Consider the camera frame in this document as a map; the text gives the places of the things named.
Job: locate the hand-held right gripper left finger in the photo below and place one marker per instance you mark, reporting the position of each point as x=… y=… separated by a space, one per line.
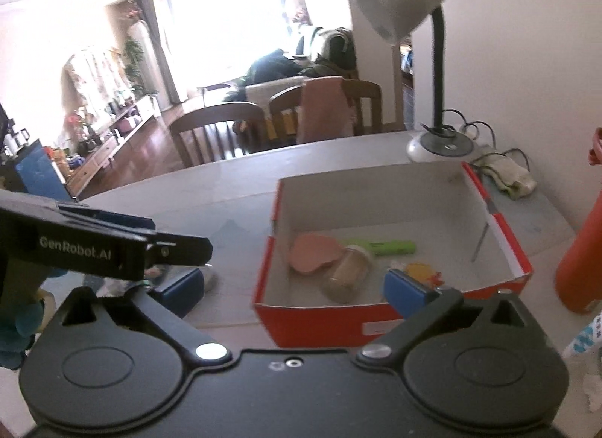
x=181 y=290

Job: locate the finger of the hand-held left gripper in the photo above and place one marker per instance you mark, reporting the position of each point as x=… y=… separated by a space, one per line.
x=183 y=254
x=122 y=221

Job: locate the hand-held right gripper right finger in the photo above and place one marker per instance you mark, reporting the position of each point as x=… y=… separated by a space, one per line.
x=403 y=294

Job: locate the orange toy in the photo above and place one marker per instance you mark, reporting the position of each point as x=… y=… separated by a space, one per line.
x=421 y=273

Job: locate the green highlighter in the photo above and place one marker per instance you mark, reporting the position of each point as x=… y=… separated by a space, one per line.
x=392 y=247

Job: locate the small clear jar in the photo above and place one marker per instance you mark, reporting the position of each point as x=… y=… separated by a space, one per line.
x=345 y=275

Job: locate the red cardboard box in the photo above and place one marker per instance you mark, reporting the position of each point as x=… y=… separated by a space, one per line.
x=320 y=325

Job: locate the pink heart-shaped case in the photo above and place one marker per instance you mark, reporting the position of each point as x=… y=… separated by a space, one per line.
x=313 y=254

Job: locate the person's left hand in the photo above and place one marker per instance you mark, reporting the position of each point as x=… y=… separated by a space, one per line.
x=26 y=330

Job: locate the wooden television cabinet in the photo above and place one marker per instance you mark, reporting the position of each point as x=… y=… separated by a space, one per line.
x=101 y=151

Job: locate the printed table mat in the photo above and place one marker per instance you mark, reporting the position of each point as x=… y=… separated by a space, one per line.
x=225 y=193

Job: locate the blue front cabinet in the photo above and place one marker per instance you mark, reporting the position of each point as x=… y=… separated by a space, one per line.
x=37 y=170

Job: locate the black coffee machine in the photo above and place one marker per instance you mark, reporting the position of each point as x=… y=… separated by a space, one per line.
x=12 y=137

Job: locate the wooden dining chair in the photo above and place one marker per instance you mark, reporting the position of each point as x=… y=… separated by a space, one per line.
x=211 y=120
x=282 y=113

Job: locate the cloth-covered television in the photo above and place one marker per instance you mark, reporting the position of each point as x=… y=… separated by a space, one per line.
x=96 y=78

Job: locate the white cloth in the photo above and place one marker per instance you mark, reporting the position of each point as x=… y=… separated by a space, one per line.
x=505 y=174

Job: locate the green potted plant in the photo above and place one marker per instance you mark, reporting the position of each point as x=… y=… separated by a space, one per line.
x=134 y=61

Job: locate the white standing air conditioner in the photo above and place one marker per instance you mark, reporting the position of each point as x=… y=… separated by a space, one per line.
x=146 y=61

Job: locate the red bottle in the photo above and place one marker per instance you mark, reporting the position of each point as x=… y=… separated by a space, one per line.
x=581 y=268

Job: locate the white blue patterned packet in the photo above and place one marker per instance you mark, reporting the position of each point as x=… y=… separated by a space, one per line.
x=585 y=334

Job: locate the pink cloth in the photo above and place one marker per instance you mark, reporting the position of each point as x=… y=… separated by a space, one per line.
x=324 y=111

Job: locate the sofa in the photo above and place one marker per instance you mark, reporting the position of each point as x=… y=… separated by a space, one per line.
x=282 y=69

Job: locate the white desk lamp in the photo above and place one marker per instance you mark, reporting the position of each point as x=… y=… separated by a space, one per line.
x=399 y=0

